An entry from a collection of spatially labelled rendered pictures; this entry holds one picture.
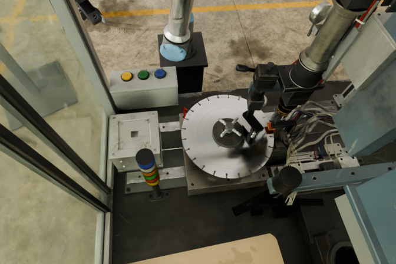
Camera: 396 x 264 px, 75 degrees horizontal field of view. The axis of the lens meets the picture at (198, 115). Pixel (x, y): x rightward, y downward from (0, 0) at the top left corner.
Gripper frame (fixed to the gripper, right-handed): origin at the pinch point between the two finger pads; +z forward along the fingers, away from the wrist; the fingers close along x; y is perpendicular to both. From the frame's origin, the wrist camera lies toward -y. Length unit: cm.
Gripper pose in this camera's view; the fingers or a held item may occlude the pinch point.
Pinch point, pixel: (92, 32)
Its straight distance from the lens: 135.3
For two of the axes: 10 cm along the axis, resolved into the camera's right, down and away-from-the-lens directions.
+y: -7.3, -6.0, 3.2
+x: -6.8, 6.2, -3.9
